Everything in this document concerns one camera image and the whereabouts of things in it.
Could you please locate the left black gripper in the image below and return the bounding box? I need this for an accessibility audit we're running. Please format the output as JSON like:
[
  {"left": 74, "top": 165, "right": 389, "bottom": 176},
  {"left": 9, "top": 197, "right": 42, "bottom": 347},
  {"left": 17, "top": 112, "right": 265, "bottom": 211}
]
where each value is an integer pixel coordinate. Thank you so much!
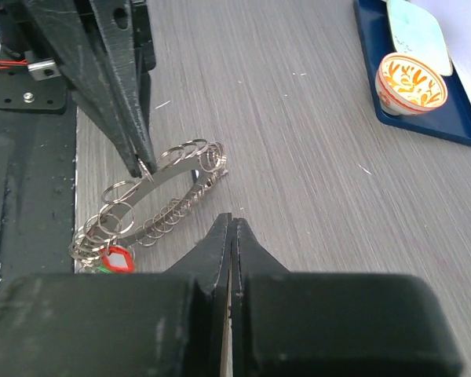
[{"left": 0, "top": 1, "right": 157, "bottom": 176}]

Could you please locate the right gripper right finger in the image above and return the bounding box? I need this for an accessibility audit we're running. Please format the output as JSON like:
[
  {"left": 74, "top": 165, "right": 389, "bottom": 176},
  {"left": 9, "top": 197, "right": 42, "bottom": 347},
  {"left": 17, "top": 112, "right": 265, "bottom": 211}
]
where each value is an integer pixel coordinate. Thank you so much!
[{"left": 231, "top": 218, "right": 464, "bottom": 376}]

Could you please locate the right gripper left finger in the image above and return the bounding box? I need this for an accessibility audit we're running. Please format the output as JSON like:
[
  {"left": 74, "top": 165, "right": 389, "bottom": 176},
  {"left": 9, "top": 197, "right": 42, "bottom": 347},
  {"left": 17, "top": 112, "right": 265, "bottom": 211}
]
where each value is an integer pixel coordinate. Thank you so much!
[{"left": 0, "top": 214, "right": 232, "bottom": 376}]

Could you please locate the red key tag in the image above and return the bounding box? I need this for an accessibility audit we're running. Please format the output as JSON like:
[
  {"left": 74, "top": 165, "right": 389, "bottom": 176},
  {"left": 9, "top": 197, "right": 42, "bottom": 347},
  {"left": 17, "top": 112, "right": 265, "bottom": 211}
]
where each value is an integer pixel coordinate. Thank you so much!
[{"left": 101, "top": 245, "right": 135, "bottom": 273}]

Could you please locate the green key tag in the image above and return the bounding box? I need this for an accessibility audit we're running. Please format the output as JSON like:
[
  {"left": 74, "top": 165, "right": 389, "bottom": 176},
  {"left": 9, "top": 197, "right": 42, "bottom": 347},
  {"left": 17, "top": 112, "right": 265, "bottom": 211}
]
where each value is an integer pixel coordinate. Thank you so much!
[{"left": 91, "top": 265, "right": 111, "bottom": 273}]

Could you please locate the large metal keyring with rings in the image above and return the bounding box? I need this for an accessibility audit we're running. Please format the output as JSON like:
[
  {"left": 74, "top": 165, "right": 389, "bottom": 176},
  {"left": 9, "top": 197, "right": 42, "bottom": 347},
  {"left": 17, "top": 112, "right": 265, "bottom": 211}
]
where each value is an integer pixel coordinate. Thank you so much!
[{"left": 68, "top": 138, "right": 227, "bottom": 273}]

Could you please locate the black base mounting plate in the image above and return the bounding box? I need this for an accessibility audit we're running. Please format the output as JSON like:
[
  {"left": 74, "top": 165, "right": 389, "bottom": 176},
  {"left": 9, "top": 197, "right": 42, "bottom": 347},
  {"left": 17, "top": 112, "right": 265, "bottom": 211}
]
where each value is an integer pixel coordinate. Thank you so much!
[{"left": 0, "top": 101, "right": 77, "bottom": 296}]

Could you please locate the dark blue tray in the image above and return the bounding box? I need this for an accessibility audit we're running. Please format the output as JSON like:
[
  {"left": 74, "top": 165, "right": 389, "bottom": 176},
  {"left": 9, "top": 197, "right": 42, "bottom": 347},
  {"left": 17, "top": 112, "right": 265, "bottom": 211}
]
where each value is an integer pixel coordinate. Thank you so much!
[{"left": 353, "top": 1, "right": 471, "bottom": 146}]

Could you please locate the red patterned small bowl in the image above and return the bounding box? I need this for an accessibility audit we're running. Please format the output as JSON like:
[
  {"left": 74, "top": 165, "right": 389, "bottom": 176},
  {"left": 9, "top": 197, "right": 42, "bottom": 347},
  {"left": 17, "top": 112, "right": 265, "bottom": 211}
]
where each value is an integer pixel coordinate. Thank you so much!
[{"left": 374, "top": 53, "right": 448, "bottom": 116}]

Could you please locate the light green rectangular plate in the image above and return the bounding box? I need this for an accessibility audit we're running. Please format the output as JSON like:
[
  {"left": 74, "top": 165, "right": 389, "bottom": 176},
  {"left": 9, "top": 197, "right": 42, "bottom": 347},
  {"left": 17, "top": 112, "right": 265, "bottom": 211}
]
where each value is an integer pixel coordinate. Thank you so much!
[{"left": 385, "top": 0, "right": 454, "bottom": 76}]

